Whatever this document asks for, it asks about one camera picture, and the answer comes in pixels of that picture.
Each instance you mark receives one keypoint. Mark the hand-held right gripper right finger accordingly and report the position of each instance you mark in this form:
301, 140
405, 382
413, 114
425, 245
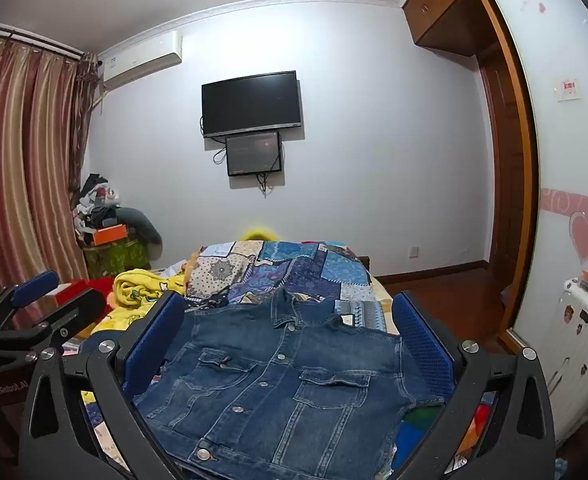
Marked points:
423, 347

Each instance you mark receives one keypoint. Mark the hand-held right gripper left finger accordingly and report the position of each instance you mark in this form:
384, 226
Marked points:
156, 342

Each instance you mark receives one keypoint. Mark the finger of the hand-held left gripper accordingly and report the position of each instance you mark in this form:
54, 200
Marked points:
71, 312
36, 285

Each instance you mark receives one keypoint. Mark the dark blue jeans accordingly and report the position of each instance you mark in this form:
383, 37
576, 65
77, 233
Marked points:
274, 385

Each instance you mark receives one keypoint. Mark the pile of clothes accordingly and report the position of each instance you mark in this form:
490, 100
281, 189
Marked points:
96, 202

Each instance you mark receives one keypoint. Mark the red cloth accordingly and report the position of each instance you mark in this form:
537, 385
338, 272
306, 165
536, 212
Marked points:
99, 291

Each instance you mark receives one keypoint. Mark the yellow printed blanket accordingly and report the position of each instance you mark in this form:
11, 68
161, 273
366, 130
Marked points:
134, 292

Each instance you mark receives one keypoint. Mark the green patterned cloth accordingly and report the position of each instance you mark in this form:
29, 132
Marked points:
116, 259

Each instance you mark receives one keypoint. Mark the orange box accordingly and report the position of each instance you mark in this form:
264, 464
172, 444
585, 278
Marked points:
110, 235

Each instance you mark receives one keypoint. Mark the colourful printed bed sheet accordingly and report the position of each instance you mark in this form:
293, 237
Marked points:
478, 420

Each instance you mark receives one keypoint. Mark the grey plush cushion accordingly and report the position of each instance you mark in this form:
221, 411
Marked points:
141, 225

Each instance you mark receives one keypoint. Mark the red striped curtain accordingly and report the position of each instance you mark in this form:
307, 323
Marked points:
19, 160

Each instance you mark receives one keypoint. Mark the yellow round object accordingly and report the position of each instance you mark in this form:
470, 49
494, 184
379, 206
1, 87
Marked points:
257, 235

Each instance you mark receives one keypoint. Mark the white radiator with stickers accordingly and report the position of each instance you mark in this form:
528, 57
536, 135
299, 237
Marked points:
581, 350

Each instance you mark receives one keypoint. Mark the white sliding door pink hearts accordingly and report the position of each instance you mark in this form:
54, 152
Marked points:
568, 170

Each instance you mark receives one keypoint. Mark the white air conditioner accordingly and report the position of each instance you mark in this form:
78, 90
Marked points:
141, 60

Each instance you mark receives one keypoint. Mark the white paper note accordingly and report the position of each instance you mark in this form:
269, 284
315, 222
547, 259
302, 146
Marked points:
568, 89

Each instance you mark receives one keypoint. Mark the wooden overhead cabinet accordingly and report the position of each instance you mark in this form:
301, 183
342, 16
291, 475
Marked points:
443, 5

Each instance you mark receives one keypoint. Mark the white wall socket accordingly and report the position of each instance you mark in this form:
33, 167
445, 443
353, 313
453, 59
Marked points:
413, 252

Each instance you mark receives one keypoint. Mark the wooden door frame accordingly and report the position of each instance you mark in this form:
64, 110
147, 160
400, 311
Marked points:
516, 185

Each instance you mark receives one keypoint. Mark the small black wall monitor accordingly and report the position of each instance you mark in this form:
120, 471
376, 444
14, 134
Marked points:
253, 154

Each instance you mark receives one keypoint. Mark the black wall television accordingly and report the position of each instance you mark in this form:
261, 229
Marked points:
252, 105

